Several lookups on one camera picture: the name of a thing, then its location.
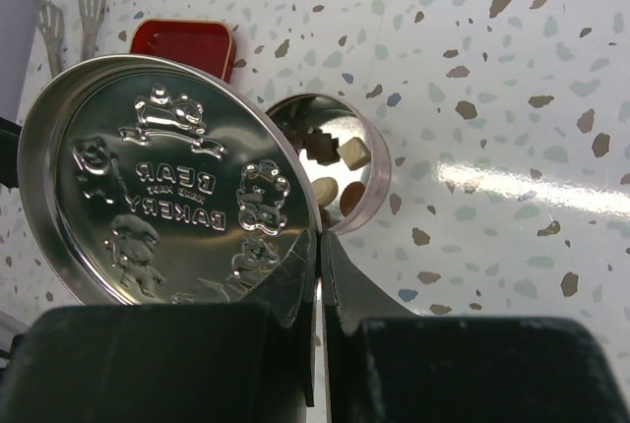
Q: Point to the white swirl oval chocolate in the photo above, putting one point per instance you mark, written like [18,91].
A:
[325,190]

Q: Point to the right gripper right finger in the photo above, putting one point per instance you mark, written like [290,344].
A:
[387,364]

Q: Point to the dark brown square chocolate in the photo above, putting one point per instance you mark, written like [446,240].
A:
[320,146]

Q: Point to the round metal tin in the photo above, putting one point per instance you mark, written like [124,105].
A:
[296,114]

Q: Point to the round metal tin lid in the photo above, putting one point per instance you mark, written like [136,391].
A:
[145,181]

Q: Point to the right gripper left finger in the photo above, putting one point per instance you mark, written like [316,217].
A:
[247,361]

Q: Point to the red rectangular tray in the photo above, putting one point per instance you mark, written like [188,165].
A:
[204,45]

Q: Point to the tan square chocolate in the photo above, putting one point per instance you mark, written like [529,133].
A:
[354,153]

